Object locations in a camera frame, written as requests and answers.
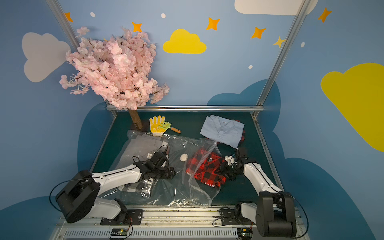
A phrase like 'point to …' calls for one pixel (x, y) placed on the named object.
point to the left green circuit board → (115, 231)
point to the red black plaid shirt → (243, 135)
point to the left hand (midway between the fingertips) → (170, 171)
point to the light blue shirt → (223, 130)
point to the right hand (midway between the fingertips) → (219, 172)
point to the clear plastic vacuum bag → (183, 190)
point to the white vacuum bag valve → (183, 157)
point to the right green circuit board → (244, 233)
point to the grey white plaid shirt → (136, 187)
